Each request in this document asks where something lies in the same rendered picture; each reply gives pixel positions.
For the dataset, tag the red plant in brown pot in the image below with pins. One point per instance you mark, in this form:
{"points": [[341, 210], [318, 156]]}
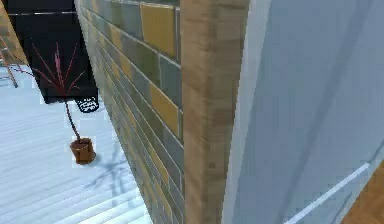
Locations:
{"points": [[82, 150]]}

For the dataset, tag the brown wooden chair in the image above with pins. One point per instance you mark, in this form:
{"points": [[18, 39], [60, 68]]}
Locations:
{"points": [[9, 71]]}

